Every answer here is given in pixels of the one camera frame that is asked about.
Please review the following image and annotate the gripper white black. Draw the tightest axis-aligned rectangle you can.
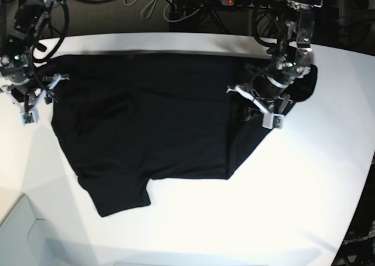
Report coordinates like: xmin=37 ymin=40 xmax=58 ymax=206
xmin=1 ymin=74 xmax=70 ymax=118
xmin=226 ymin=78 xmax=292 ymax=127

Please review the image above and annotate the black graphic t-shirt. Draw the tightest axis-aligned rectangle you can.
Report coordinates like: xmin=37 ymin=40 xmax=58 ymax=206
xmin=39 ymin=54 xmax=319 ymax=217

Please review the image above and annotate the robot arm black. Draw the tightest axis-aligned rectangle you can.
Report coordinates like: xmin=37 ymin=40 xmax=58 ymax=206
xmin=226 ymin=0 xmax=323 ymax=129
xmin=1 ymin=0 xmax=116 ymax=125

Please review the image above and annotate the black power strip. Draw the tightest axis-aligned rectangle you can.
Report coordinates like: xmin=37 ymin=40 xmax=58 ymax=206
xmin=220 ymin=0 xmax=282 ymax=9

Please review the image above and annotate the white bin corner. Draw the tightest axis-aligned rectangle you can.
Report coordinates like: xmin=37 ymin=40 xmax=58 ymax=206
xmin=1 ymin=196 xmax=56 ymax=265

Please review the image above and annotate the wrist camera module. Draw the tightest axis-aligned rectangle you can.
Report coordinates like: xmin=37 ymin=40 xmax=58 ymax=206
xmin=262 ymin=113 xmax=285 ymax=129
xmin=20 ymin=110 xmax=39 ymax=125

